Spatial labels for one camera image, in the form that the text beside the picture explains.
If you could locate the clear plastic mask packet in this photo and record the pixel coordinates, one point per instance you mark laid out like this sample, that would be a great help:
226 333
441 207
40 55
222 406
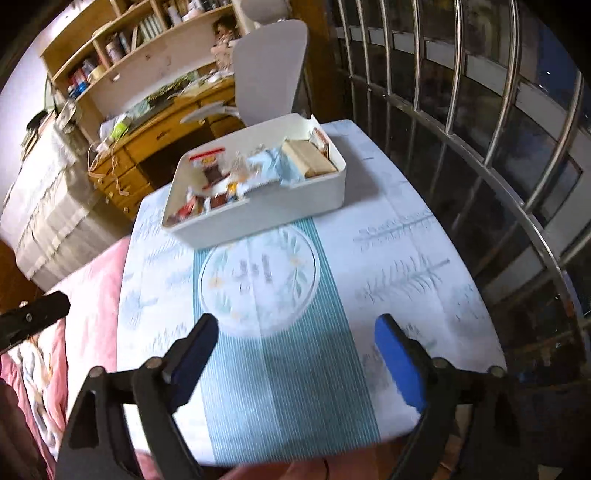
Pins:
272 168

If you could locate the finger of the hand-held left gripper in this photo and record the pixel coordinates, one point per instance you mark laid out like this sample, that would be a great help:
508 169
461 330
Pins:
32 318

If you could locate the patterned cloth bag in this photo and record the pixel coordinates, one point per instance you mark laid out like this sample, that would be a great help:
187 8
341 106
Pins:
65 117

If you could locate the black keyboard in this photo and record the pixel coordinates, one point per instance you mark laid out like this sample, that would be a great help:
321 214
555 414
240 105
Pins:
158 105

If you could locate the wooden desk with drawers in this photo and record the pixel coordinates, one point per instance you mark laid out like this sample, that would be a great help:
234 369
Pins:
152 138

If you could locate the yellow mug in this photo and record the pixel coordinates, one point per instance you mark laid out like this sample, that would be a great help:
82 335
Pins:
97 71

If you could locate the small white red-bordered packet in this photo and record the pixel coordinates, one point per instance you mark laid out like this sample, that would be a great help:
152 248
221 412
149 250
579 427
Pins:
319 138

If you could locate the doll figure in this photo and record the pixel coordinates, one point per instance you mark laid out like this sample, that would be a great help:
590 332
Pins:
224 44

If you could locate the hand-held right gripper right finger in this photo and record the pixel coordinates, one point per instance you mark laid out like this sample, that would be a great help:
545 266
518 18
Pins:
399 364

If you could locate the tree print tablecloth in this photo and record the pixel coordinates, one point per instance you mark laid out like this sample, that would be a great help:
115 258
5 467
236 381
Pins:
406 230

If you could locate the metal window grille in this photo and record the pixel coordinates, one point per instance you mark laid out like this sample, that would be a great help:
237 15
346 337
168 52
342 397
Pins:
485 138

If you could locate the beige wafer packet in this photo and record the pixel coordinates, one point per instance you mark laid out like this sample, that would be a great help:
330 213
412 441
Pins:
309 159

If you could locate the red and white snack packet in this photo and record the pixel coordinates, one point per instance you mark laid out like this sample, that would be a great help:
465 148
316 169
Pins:
191 205

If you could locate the row of books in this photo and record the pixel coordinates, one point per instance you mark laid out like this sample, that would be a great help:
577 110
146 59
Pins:
150 25

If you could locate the clear nut mix packet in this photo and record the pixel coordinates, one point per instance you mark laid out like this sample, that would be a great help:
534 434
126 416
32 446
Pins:
239 166

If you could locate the clear packet with red top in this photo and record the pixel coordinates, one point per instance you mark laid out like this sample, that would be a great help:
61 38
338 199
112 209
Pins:
207 164

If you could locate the person's pink trouser leg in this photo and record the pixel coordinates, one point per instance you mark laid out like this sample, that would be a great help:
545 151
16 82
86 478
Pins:
268 470

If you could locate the white lace cover cloth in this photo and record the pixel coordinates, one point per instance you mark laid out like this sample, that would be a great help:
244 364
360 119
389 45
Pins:
51 207

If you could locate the pink blanket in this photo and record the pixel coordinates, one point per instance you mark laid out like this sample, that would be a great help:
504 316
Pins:
97 295

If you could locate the wooden bookshelf hutch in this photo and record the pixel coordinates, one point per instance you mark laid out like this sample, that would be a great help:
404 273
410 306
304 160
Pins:
138 60

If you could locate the grey office chair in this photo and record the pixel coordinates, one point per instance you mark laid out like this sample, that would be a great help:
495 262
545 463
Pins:
270 69

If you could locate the black round object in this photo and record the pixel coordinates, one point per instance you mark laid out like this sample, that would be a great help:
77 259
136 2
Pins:
36 120

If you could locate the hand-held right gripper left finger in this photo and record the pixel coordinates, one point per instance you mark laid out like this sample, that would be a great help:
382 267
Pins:
194 364

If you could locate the white plastic storage bin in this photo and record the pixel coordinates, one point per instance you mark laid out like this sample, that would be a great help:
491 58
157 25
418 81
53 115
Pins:
277 217

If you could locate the cartoon print quilt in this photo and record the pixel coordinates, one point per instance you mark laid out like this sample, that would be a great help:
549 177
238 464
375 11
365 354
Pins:
39 397

